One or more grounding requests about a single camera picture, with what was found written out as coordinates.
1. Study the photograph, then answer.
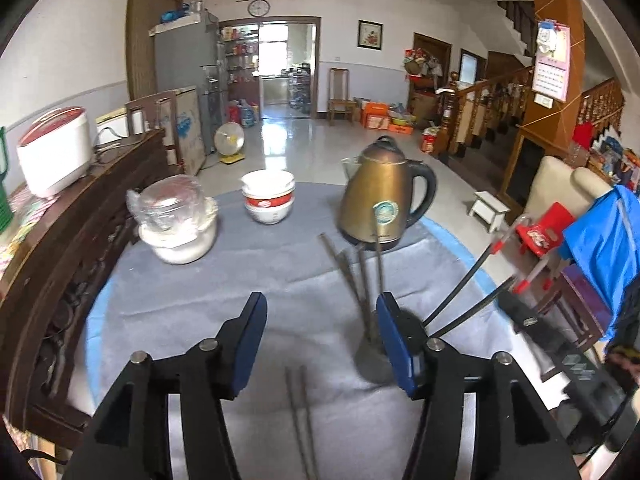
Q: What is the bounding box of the red plastic chair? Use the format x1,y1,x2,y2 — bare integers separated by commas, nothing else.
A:
492,202,576,293

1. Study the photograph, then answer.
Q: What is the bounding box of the blue table cover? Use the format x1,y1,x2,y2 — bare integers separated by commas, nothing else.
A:
85,217,501,401

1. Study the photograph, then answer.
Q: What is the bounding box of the dark wooden chopstick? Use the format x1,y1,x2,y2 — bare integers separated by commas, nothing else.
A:
284,367,308,480
424,249,496,325
299,366,321,480
429,279,517,337
373,208,385,297

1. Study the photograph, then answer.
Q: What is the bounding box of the dark wooden sideboard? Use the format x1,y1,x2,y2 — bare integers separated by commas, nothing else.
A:
0,130,168,436

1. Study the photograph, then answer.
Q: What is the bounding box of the wall calendar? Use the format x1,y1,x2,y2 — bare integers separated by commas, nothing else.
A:
531,20,571,103

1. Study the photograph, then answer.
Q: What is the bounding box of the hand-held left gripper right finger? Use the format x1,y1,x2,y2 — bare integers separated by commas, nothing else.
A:
376,291,581,480

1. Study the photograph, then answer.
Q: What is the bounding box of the framed wall picture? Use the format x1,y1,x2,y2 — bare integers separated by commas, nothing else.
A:
357,20,383,50

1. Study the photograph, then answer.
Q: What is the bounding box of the small white stool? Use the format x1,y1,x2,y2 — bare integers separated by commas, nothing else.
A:
470,191,511,233

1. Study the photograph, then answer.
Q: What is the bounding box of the white bowl red pattern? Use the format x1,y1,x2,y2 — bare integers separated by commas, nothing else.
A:
241,170,296,190
243,195,296,226
242,184,296,201

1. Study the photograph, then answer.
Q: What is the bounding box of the grey table cloth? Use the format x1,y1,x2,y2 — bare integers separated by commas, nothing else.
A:
65,182,576,480

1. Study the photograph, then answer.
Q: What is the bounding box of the white floor fan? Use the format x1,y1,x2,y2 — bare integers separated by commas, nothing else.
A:
214,122,246,165

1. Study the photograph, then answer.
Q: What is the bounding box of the low wooden chair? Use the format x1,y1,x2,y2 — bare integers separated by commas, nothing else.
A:
125,92,181,161

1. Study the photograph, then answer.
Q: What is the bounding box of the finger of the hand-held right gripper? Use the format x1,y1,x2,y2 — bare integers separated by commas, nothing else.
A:
500,287,556,348

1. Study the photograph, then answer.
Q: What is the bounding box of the wooden stair railing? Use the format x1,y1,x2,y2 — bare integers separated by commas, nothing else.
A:
440,67,626,161

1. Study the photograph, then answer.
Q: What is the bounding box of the gold electric kettle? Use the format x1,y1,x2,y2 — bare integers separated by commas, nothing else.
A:
337,135,437,251

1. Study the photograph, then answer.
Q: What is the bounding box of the clear plastic bag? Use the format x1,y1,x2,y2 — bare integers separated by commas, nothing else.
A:
126,175,216,246

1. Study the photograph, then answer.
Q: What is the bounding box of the tall-backed wooden chair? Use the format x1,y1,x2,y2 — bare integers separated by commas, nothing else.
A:
327,68,357,123

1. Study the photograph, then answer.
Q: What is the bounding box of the brown wooden door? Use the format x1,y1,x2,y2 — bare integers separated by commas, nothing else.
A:
125,0,183,101

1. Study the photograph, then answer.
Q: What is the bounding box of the blue plastic sheet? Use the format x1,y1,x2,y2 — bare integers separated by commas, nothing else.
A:
562,185,640,341

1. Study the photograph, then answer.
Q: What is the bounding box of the grey refrigerator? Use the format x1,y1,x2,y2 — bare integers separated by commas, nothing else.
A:
152,10,228,156

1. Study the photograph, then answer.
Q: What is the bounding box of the green thermos flask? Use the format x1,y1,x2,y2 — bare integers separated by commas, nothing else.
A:
0,127,13,233

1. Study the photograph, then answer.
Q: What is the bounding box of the white chest freezer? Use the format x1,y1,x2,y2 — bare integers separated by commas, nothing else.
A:
95,87,206,176

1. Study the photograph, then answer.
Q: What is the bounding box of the grey metal chopstick holder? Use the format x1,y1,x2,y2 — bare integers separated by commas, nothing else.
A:
355,305,416,386

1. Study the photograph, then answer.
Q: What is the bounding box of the white rice cooker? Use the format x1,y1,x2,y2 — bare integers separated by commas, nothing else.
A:
17,106,96,198

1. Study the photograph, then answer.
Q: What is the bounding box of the beige upholstered chair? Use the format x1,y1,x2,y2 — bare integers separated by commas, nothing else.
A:
525,155,616,221

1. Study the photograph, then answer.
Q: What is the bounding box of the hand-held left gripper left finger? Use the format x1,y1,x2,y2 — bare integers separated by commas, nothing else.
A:
62,291,268,480

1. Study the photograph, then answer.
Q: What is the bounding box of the white plastic basin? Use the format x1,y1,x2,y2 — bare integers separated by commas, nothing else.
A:
139,200,219,265

